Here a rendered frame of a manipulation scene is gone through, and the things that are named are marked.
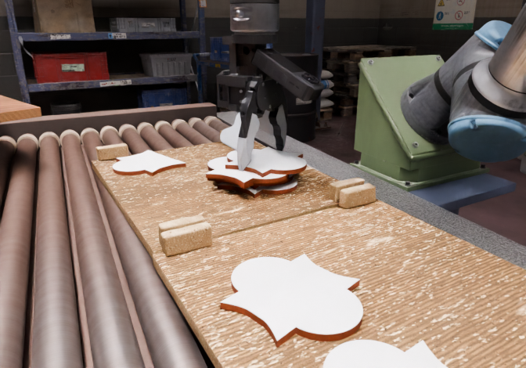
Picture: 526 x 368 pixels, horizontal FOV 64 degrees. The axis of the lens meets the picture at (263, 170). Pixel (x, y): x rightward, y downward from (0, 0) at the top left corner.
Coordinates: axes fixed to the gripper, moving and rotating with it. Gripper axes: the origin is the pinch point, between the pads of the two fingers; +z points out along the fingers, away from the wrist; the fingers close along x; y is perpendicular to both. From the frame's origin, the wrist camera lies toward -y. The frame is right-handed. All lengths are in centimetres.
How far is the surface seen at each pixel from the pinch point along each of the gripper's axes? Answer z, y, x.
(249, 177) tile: 0.7, -1.9, 7.2
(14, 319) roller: 6.2, 2.1, 41.4
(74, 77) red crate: 30, 350, -185
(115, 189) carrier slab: 4.0, 18.3, 16.7
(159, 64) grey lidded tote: 21, 314, -262
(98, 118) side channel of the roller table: 4, 65, -13
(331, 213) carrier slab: 4.0, -15.0, 5.2
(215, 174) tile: 0.8, 3.5, 8.8
